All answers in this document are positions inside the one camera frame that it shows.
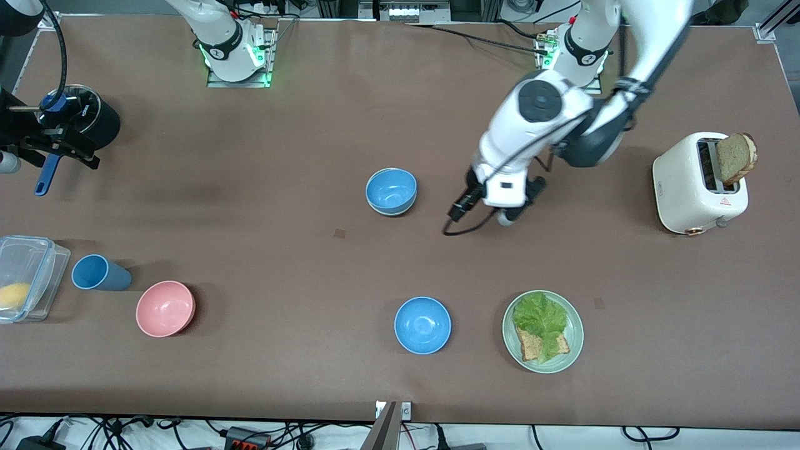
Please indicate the white power strip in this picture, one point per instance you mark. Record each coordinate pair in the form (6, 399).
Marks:
(406, 11)

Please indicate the white stand bracket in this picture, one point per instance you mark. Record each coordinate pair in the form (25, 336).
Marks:
(406, 410)

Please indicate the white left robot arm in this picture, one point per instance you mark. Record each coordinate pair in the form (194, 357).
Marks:
(519, 131)

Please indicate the green lettuce leaf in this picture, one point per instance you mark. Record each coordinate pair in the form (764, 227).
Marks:
(539, 315)

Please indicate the grey camera stand pole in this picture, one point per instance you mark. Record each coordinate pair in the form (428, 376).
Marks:
(382, 431)

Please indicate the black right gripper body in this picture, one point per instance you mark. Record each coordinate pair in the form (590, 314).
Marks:
(14, 132)

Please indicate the brown bread slice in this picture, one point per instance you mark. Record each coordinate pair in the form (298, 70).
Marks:
(528, 347)
(736, 156)

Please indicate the white toaster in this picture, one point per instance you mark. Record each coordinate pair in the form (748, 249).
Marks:
(684, 187)

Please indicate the pale green plate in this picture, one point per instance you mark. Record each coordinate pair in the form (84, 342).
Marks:
(572, 350)

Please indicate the pink bowl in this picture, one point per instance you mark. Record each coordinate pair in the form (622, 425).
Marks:
(165, 309)

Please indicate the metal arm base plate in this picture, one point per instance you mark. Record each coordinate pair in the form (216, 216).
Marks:
(240, 83)
(540, 62)

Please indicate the blue bowl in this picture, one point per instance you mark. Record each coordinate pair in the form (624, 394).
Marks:
(391, 189)
(422, 325)

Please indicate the black orange power adapter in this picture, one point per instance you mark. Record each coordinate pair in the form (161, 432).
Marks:
(247, 439)

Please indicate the pale green bowl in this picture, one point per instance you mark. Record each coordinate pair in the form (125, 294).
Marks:
(389, 214)

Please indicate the clear plastic container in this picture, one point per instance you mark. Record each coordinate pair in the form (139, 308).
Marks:
(37, 262)

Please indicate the blue plastic cup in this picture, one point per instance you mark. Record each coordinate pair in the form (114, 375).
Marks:
(103, 275)

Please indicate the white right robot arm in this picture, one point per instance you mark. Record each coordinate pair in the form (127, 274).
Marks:
(219, 37)

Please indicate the yellow food piece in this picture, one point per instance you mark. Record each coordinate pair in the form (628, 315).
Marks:
(14, 295)

